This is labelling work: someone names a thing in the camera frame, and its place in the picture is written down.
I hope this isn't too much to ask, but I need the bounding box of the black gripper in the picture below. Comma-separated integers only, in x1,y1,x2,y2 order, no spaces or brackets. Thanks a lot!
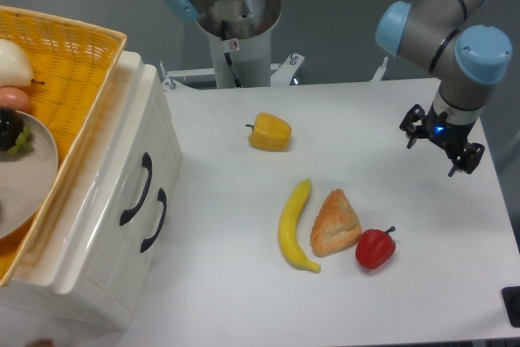
399,104,485,177

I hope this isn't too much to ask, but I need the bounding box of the black top drawer handle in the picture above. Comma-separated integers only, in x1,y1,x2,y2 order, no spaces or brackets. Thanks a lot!
119,152,153,226

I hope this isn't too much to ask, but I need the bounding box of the black drawer handle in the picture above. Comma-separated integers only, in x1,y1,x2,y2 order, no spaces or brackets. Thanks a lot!
140,188,167,254
119,152,153,226

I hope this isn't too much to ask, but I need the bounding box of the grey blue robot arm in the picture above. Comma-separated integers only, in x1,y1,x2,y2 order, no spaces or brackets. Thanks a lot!
163,0,512,173

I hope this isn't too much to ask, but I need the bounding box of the white drawer cabinet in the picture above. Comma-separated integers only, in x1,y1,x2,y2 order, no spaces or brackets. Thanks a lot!
1,52,182,329

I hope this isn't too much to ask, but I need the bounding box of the red bell pepper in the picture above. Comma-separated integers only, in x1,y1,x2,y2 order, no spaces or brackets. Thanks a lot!
355,226,397,270

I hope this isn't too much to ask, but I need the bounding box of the golden pastry bread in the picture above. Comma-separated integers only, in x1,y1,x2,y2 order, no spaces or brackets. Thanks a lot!
310,189,362,258

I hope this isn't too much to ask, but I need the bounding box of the black corner device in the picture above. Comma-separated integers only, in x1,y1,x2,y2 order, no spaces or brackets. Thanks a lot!
501,286,520,328

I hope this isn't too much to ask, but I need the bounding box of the yellow bell pepper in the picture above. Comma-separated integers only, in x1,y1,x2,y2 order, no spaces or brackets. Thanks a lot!
246,112,292,151

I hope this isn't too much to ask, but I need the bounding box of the yellow banana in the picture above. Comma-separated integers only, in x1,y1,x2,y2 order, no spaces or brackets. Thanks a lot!
277,179,321,274

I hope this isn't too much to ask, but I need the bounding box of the yellow woven basket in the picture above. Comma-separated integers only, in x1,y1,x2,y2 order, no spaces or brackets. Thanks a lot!
1,6,127,286

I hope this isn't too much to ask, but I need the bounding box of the grey plate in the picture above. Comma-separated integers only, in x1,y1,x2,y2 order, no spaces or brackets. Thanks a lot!
1,113,59,237

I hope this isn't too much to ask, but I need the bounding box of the dark eggplant with green stem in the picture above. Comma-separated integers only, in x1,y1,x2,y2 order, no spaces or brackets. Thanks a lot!
0,106,33,156

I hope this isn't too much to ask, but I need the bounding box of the white pear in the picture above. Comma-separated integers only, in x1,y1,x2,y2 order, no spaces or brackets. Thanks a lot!
0,39,45,88

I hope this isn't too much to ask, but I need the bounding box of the pink sausage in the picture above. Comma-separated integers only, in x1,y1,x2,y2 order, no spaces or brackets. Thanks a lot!
0,87,32,113

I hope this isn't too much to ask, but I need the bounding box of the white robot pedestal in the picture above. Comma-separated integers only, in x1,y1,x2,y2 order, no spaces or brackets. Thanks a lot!
197,0,281,89

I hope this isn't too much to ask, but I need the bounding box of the white metal base frame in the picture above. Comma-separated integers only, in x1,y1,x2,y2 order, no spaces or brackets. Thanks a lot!
158,53,389,93

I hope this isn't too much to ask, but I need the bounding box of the black lower drawer handle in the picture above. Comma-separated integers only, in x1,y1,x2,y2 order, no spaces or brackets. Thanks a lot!
140,188,167,254

